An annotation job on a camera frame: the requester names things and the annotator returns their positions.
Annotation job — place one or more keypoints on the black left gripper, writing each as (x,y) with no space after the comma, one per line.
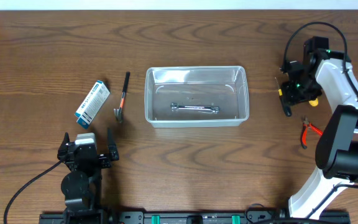
(105,162)

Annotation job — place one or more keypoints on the chrome double-ended wrench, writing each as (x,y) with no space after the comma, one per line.
(208,109)

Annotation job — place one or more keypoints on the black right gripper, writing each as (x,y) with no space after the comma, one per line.
(291,98)

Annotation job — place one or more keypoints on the white blue screwdriver box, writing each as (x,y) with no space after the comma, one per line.
(91,104)

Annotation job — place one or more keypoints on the stubby yellow black screwdriver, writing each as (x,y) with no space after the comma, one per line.
(314,102)

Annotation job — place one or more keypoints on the clear plastic storage container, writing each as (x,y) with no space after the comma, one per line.
(222,86)

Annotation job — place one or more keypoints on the black yellow slim screwdriver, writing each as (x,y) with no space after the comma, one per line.
(286,108)

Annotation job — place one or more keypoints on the black mounting rail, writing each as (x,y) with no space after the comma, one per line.
(250,216)

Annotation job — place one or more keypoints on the small hammer black handle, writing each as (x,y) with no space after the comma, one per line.
(118,111)

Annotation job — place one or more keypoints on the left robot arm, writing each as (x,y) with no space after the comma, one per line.
(82,185)

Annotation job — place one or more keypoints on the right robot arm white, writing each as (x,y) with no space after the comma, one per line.
(328,72)

